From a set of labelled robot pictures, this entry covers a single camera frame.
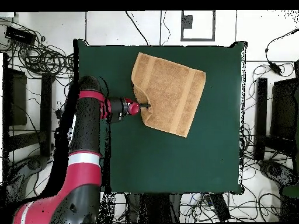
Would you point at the tan terry towel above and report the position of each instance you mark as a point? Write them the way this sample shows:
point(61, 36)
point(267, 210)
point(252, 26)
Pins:
point(170, 93)

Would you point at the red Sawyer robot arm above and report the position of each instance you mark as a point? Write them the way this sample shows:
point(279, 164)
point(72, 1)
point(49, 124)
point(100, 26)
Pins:
point(86, 121)

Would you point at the black flat panel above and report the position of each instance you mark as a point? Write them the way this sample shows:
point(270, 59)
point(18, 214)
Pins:
point(17, 98)
point(285, 109)

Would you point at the dark green table cloth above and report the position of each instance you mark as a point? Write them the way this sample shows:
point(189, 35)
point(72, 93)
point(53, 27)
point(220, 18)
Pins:
point(175, 163)

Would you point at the black upright bar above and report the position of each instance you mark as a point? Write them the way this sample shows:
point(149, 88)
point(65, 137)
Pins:
point(46, 112)
point(261, 112)

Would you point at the grey stand base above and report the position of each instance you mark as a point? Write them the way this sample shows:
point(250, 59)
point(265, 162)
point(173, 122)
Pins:
point(273, 170)
point(35, 164)

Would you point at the black power strip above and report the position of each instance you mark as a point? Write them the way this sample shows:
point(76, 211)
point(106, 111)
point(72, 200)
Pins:
point(219, 207)

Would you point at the black electronics box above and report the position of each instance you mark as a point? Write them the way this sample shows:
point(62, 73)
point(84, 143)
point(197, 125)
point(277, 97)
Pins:
point(21, 35)

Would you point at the black power adapter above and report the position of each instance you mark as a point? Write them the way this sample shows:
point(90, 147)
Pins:
point(275, 68)

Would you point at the grey rectangular frame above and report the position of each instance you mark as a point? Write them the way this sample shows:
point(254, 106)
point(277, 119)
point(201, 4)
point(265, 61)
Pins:
point(198, 39)

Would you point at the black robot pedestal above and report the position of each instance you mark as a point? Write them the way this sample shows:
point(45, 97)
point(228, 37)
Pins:
point(154, 207)

